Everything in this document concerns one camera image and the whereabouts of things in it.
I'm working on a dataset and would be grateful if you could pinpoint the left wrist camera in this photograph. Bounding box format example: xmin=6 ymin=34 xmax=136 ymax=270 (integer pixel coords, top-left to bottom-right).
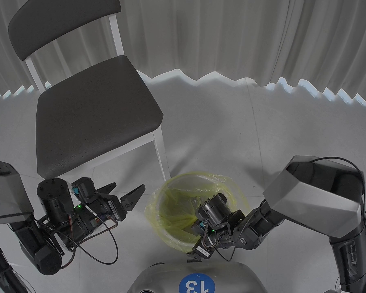
xmin=71 ymin=177 xmax=97 ymax=205

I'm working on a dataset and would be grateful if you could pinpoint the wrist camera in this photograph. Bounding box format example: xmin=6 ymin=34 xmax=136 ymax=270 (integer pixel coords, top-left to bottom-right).
xmin=192 ymin=220 xmax=209 ymax=238
xmin=71 ymin=177 xmax=97 ymax=205

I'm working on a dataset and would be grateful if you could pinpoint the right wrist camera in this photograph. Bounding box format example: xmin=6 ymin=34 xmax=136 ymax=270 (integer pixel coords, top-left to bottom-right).
xmin=192 ymin=220 xmax=209 ymax=238

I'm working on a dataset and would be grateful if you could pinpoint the white curtain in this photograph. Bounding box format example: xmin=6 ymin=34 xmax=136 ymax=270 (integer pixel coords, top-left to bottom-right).
xmin=264 ymin=0 xmax=366 ymax=112
xmin=0 ymin=0 xmax=294 ymax=104

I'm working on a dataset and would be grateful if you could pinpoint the grey chair white frame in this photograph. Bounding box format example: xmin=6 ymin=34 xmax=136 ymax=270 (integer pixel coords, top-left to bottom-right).
xmin=8 ymin=0 xmax=171 ymax=182

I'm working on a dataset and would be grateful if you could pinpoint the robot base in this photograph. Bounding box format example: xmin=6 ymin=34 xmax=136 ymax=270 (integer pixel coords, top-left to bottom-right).
xmin=131 ymin=260 xmax=267 ymax=293

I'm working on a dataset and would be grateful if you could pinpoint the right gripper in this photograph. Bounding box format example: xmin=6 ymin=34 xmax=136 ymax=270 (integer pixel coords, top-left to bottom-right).
xmin=192 ymin=236 xmax=221 ymax=261

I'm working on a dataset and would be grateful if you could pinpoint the white trash bin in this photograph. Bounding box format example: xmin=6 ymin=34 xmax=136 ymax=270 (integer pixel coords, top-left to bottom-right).
xmin=157 ymin=176 xmax=236 ymax=249

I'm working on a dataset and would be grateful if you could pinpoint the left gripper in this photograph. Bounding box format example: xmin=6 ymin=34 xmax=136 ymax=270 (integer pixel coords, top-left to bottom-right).
xmin=85 ymin=182 xmax=146 ymax=230

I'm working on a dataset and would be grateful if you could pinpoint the yellow plastic bag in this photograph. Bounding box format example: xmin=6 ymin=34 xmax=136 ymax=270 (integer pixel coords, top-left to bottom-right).
xmin=144 ymin=170 xmax=249 ymax=255

